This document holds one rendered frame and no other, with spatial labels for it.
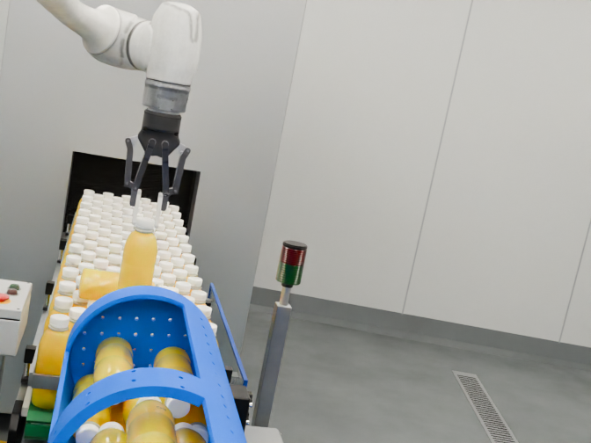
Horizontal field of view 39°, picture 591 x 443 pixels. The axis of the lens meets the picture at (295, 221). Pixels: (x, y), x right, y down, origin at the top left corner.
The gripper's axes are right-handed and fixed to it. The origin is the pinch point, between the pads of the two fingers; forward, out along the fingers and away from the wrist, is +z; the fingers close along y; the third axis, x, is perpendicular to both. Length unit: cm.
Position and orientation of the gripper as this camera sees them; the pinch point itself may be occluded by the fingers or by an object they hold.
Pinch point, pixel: (147, 208)
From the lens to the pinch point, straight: 171.1
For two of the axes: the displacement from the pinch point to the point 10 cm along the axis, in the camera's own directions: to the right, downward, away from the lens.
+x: -2.0, -2.1, 9.6
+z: -1.9, 9.7, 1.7
